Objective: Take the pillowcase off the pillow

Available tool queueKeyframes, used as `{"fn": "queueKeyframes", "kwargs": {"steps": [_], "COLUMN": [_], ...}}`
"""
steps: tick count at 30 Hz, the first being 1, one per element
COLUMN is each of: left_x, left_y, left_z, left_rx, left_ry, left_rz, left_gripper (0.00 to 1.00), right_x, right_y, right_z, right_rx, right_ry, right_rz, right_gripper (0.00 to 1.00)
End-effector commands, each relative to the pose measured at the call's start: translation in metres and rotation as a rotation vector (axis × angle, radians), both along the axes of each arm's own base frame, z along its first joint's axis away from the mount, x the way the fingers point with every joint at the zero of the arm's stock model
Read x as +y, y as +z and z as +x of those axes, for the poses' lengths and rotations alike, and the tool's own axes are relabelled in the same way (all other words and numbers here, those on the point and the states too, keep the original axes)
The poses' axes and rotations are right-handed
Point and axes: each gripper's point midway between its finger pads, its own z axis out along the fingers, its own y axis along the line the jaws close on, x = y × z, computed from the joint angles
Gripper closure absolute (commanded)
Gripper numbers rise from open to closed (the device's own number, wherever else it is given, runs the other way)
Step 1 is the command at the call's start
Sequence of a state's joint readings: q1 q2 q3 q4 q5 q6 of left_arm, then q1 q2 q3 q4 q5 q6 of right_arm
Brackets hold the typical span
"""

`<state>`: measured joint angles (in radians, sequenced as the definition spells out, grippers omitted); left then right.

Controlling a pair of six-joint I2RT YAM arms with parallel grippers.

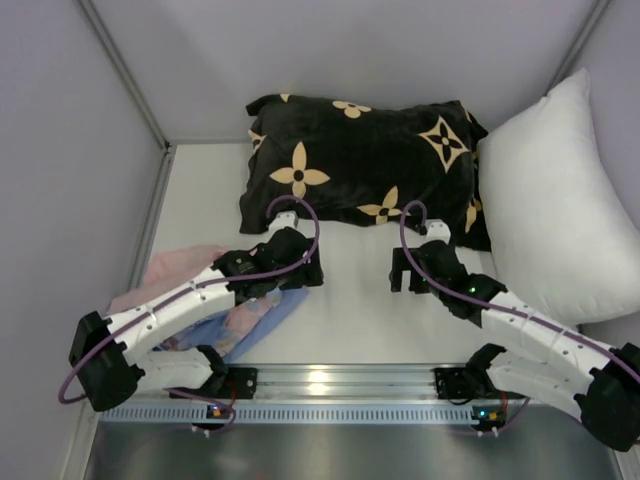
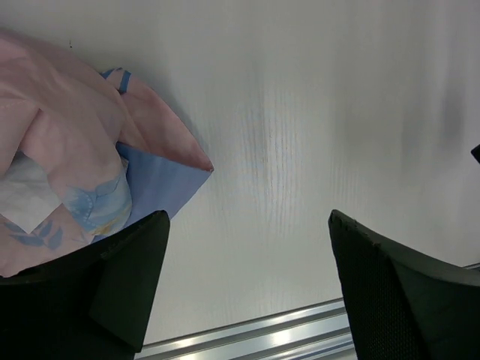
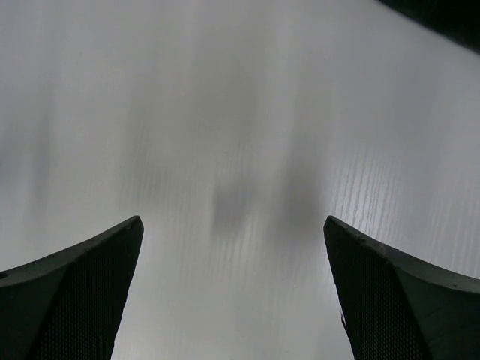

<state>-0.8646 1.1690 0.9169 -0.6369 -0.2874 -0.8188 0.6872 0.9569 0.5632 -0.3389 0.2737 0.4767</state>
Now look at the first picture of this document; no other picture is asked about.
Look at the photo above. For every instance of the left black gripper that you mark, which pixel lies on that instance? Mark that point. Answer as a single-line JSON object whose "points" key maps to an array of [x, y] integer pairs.
{"points": [[304, 267]]}

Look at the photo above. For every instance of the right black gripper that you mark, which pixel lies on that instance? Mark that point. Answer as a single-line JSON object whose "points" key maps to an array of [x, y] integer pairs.
{"points": [[411, 267]]}

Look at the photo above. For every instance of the black floral pillowcase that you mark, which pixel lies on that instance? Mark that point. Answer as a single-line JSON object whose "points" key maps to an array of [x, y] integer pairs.
{"points": [[362, 166]]}

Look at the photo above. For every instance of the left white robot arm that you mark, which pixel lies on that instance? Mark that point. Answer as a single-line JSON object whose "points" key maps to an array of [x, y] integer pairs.
{"points": [[116, 357]]}

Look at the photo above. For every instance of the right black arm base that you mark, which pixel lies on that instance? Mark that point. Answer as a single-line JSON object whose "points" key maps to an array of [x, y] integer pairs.
{"points": [[461, 385]]}

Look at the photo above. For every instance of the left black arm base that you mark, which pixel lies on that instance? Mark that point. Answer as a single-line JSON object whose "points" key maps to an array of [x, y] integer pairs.
{"points": [[240, 383]]}

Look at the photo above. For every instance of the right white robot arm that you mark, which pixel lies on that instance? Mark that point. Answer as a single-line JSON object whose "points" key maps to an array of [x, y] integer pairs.
{"points": [[529, 354]]}

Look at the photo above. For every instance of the large white pillow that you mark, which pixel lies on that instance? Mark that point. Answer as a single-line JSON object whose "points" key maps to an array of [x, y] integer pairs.
{"points": [[560, 237]]}

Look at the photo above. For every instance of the blue patterned cloth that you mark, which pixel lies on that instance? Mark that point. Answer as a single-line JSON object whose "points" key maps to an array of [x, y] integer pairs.
{"points": [[234, 332]]}

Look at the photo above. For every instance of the pink cloth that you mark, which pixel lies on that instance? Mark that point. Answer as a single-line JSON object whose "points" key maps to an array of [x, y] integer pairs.
{"points": [[165, 272]]}

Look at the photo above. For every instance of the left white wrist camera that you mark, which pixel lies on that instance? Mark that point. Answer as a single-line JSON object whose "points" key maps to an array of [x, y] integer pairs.
{"points": [[285, 219]]}

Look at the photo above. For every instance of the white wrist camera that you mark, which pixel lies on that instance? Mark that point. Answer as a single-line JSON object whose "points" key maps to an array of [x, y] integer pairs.
{"points": [[285, 219], [436, 230]]}

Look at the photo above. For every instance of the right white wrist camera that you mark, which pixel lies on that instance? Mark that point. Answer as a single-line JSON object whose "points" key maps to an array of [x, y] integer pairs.
{"points": [[436, 230]]}

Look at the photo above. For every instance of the aluminium mounting rail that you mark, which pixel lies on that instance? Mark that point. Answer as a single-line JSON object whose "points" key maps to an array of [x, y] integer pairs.
{"points": [[345, 382]]}

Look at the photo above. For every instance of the left aluminium frame post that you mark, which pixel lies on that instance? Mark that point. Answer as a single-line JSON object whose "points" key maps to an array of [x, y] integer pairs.
{"points": [[92, 16]]}

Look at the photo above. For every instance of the aluminium frame post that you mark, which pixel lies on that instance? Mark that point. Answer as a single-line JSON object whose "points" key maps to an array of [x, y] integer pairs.
{"points": [[586, 29], [92, 16]]}

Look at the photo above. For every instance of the slotted grey cable duct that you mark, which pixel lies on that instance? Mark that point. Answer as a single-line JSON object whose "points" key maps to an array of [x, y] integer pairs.
{"points": [[267, 414]]}

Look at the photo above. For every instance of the right aluminium frame post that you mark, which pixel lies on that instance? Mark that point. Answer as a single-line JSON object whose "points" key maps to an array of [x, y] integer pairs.
{"points": [[586, 29]]}

